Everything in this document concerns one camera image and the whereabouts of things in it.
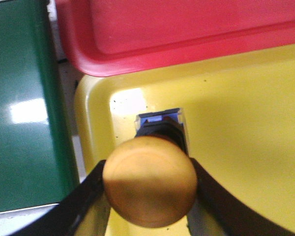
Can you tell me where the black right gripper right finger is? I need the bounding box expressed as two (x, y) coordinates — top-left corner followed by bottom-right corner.
(187, 158), (295, 236)

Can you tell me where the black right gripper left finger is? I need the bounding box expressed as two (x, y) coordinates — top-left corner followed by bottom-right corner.
(11, 160), (110, 236)

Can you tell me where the yellow mushroom push button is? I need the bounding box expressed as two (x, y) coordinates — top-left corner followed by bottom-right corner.
(103, 108), (198, 228)

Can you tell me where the green conveyor belt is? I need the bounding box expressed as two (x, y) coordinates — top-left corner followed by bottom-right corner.
(0, 0), (79, 212)

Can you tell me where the yellow plastic tray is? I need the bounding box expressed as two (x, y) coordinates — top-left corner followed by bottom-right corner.
(74, 44), (295, 233)

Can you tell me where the red plastic tray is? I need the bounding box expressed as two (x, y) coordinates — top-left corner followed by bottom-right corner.
(56, 0), (295, 77)

